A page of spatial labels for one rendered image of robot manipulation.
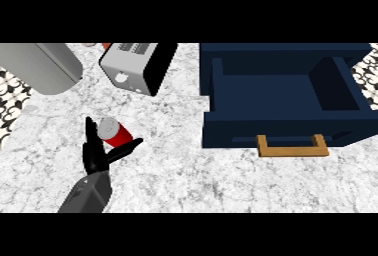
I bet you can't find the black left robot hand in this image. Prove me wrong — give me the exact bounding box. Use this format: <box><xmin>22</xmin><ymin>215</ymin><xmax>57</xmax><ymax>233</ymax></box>
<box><xmin>81</xmin><ymin>116</ymin><xmax>145</xmax><ymax>176</ymax></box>

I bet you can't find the red can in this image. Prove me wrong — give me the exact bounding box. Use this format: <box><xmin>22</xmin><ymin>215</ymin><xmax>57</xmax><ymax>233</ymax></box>
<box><xmin>96</xmin><ymin>117</ymin><xmax>136</xmax><ymax>149</ymax></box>

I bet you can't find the dark blue open drawer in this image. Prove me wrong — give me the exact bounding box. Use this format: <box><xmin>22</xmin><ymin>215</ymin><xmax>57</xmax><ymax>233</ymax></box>
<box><xmin>201</xmin><ymin>56</ymin><xmax>378</xmax><ymax>149</ymax></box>

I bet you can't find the silver and black toaster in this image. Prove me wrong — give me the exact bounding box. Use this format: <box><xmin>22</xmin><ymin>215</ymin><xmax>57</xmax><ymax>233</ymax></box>
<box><xmin>97</xmin><ymin>43</ymin><xmax>180</xmax><ymax>98</ymax></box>

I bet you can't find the grey rounded appliance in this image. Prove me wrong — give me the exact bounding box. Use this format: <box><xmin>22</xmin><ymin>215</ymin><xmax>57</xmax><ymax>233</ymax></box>
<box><xmin>0</xmin><ymin>43</ymin><xmax>84</xmax><ymax>97</ymax></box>

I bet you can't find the dark blue cabinet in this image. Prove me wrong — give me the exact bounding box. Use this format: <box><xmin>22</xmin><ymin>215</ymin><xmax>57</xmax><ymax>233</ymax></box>
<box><xmin>198</xmin><ymin>43</ymin><xmax>373</xmax><ymax>97</ymax></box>

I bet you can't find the wooden drawer handle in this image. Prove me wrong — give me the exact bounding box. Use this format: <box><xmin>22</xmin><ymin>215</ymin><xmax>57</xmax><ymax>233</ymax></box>
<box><xmin>255</xmin><ymin>133</ymin><xmax>331</xmax><ymax>158</ymax></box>

